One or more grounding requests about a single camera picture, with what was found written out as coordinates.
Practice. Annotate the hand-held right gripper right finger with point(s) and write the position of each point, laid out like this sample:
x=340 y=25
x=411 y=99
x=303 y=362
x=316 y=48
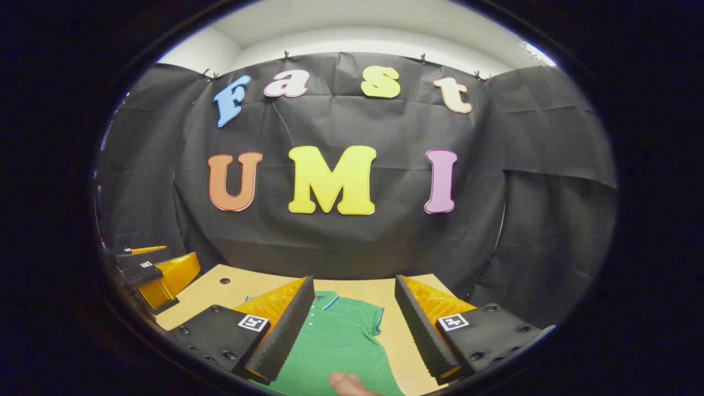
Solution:
x=421 y=330

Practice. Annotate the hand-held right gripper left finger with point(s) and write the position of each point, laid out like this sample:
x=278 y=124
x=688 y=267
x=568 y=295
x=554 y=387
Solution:
x=283 y=330

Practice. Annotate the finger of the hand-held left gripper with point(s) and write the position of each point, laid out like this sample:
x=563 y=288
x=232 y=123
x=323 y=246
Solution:
x=170 y=278
x=137 y=256

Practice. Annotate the green polo T-shirt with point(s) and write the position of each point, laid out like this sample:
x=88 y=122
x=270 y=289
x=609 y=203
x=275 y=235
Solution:
x=335 y=341

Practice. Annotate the black backdrop cloth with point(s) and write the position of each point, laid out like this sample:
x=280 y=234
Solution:
x=341 y=247

